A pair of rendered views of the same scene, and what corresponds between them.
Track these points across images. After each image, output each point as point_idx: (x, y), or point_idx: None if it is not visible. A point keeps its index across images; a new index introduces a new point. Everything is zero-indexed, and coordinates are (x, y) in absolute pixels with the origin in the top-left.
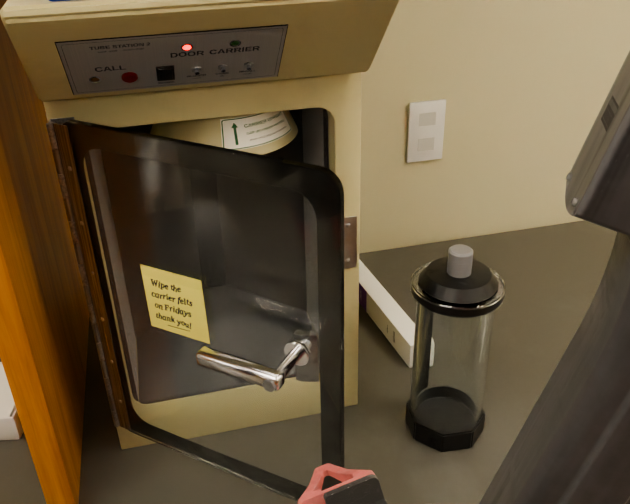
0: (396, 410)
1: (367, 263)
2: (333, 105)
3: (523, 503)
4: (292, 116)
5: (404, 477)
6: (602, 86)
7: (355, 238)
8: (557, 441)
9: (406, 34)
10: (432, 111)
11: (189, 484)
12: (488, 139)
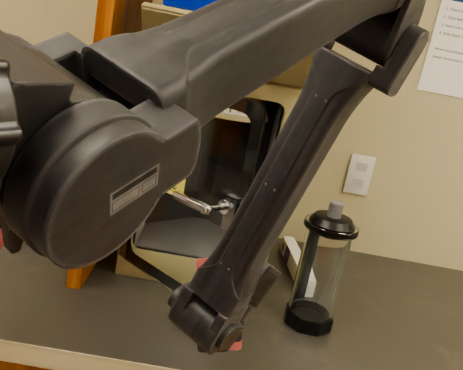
0: (281, 308)
1: (300, 247)
2: (286, 103)
3: (266, 158)
4: (269, 119)
5: (270, 335)
6: None
7: None
8: (281, 130)
9: (359, 111)
10: (365, 163)
11: (145, 298)
12: (400, 193)
